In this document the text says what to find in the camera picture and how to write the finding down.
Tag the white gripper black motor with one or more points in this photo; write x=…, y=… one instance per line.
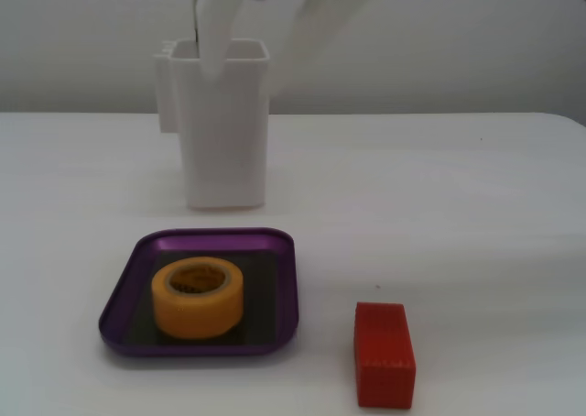
x=215, y=31

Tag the yellow tape roll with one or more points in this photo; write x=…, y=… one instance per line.
x=198, y=298

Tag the white plastic box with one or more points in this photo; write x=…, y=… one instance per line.
x=220, y=127

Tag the purple metal tray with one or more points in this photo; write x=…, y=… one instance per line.
x=201, y=292

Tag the red rectangular block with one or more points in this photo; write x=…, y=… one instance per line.
x=383, y=354

